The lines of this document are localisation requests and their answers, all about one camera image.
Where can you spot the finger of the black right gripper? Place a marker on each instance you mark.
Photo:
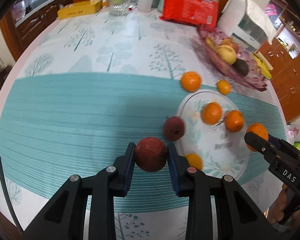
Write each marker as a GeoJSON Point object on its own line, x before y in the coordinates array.
{"type": "Point", "coordinates": [277, 139]}
{"type": "Point", "coordinates": [270, 153]}

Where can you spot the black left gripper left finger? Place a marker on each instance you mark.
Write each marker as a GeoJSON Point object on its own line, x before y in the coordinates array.
{"type": "Point", "coordinates": [63, 216]}

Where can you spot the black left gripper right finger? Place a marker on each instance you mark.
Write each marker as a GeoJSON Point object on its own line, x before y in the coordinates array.
{"type": "Point", "coordinates": [238, 217]}

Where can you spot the orange tangerine plate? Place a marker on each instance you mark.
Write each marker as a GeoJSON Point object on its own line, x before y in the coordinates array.
{"type": "Point", "coordinates": [234, 121]}
{"type": "Point", "coordinates": [211, 113]}
{"type": "Point", "coordinates": [259, 129]}

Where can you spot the dark green avocado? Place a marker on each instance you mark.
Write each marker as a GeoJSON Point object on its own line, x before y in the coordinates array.
{"type": "Point", "coordinates": [241, 67]}

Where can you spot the yellow speckled pear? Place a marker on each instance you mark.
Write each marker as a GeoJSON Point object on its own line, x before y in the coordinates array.
{"type": "Point", "coordinates": [227, 53]}

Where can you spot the red lychee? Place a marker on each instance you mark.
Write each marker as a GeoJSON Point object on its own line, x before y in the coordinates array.
{"type": "Point", "coordinates": [174, 128]}
{"type": "Point", "coordinates": [150, 154]}

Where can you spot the spotted ripe banana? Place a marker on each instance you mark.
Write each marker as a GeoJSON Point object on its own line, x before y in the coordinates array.
{"type": "Point", "coordinates": [212, 44]}

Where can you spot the red apple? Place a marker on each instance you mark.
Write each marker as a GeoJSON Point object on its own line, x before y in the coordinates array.
{"type": "Point", "coordinates": [230, 42]}

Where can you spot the right hand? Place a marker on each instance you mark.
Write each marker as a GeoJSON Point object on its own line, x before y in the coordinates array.
{"type": "Point", "coordinates": [276, 212]}

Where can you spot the white floral plate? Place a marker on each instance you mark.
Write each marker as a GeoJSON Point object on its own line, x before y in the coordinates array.
{"type": "Point", "coordinates": [222, 152]}

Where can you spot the purple glass fruit bowl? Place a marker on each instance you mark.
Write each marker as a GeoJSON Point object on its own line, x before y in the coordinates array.
{"type": "Point", "coordinates": [254, 80]}

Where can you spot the small yellow kumquat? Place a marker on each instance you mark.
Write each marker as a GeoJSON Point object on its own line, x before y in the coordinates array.
{"type": "Point", "coordinates": [224, 87]}

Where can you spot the yellow kumquat near gripper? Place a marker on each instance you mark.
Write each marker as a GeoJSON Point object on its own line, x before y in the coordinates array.
{"type": "Point", "coordinates": [195, 160]}

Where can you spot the yellow sponge pack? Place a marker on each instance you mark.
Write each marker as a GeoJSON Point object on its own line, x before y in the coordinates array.
{"type": "Point", "coordinates": [263, 67]}

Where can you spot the wooden cabinet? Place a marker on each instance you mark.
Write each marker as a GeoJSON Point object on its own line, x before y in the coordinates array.
{"type": "Point", "coordinates": [283, 54]}

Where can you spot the teal striped table runner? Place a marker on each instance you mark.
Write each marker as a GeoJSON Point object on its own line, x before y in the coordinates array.
{"type": "Point", "coordinates": [53, 126]}

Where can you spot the orange tangerine beside apple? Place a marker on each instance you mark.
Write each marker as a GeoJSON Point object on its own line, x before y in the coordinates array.
{"type": "Point", "coordinates": [191, 81]}

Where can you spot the white cloth on appliance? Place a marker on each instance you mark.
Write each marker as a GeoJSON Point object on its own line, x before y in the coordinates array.
{"type": "Point", "coordinates": [257, 15]}

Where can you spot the white countertop appliance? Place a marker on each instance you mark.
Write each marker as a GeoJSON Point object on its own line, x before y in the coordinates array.
{"type": "Point", "coordinates": [245, 25]}

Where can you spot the red plastic package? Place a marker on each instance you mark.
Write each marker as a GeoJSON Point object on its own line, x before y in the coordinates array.
{"type": "Point", "coordinates": [193, 12]}

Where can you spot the tree patterned tablecloth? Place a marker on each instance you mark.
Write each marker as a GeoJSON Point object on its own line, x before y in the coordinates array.
{"type": "Point", "coordinates": [139, 44]}

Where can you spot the clear drinking glass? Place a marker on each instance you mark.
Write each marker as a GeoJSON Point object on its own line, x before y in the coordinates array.
{"type": "Point", "coordinates": [118, 7]}

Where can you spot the yellow tissue box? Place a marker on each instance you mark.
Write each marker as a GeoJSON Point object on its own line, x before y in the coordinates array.
{"type": "Point", "coordinates": [79, 9]}

